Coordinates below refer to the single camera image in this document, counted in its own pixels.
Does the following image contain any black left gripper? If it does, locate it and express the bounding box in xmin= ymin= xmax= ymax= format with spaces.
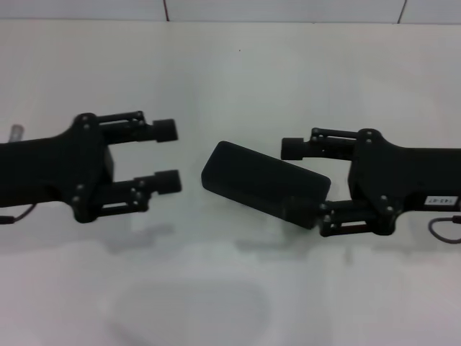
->
xmin=0 ymin=112 xmax=116 ymax=224

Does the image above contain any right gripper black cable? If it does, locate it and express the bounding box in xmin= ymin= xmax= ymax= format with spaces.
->
xmin=427 ymin=214 xmax=461 ymax=243

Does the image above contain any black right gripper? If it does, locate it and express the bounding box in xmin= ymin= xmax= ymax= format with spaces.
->
xmin=279 ymin=128 xmax=461 ymax=238

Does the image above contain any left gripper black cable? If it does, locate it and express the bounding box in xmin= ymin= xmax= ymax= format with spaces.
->
xmin=0 ymin=203 xmax=37 ymax=226

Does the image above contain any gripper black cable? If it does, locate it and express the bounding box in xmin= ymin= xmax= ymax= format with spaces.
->
xmin=0 ymin=203 xmax=37 ymax=226
xmin=427 ymin=214 xmax=461 ymax=243

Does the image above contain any black glasses case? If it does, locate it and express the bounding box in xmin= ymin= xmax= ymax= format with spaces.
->
xmin=200 ymin=140 xmax=332 ymax=231

